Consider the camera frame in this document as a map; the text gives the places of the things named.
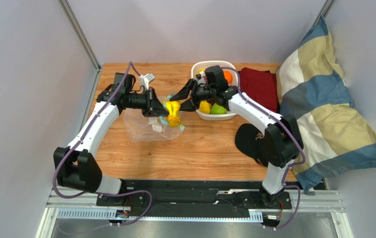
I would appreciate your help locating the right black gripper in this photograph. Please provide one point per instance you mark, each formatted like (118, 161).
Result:
(191, 94)

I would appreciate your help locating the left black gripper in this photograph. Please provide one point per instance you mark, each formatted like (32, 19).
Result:
(153, 105)

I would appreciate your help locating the yellow banana bunch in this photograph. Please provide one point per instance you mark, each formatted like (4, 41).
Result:
(173, 107)

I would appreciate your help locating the clear zip top bag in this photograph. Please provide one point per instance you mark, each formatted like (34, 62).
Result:
(140, 128)

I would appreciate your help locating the green lime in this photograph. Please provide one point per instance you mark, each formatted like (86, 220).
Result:
(218, 110)

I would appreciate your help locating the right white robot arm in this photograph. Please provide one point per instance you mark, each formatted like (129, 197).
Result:
(282, 138)

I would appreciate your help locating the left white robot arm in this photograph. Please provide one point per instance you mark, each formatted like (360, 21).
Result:
(75, 164)

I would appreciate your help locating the yellow lemon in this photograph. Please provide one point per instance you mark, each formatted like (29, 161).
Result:
(205, 107)

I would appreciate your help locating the orange fruit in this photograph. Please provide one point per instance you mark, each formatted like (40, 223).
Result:
(228, 77)

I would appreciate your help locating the white plastic basket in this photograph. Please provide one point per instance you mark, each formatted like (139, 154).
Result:
(198, 68)

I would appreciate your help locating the black baseball cap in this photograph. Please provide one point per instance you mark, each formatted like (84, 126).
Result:
(249, 140)

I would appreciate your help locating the folded red cloth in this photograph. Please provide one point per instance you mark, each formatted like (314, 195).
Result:
(261, 86)

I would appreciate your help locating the striped blue yellow pillow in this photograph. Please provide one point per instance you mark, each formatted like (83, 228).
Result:
(310, 86)

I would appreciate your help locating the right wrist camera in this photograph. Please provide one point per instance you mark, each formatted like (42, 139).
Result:
(201, 78)

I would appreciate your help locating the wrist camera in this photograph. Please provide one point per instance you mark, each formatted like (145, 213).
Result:
(201, 78)
(145, 80)

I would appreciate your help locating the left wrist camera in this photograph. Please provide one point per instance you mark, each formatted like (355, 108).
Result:
(145, 80)

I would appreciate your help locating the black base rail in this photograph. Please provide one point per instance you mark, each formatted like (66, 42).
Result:
(207, 199)

